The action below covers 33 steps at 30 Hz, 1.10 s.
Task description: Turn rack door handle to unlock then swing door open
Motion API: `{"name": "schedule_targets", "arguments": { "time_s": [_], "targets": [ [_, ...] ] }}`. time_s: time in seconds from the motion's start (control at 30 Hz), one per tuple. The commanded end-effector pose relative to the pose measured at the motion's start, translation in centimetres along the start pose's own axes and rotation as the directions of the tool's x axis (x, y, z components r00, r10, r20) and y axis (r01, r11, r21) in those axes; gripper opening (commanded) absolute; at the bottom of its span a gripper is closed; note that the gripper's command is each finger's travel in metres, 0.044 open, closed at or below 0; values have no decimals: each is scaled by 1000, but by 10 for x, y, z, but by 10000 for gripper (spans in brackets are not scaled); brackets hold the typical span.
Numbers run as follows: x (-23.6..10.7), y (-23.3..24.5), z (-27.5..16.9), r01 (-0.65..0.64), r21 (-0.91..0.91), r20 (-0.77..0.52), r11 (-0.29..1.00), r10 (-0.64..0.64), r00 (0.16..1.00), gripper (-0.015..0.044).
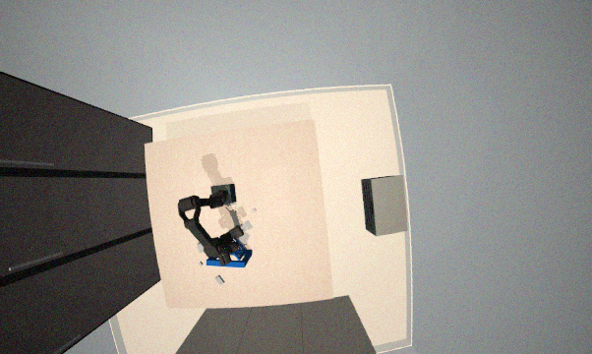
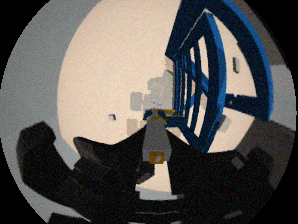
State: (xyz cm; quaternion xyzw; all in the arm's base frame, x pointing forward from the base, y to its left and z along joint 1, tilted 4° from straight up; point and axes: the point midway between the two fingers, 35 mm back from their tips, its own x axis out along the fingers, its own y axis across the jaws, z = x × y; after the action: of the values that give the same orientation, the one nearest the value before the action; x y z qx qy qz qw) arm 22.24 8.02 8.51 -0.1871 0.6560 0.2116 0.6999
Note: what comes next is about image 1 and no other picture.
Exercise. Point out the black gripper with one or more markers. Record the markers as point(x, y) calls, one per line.
point(235, 232)

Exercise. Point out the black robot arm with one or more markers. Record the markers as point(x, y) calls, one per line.
point(213, 247)

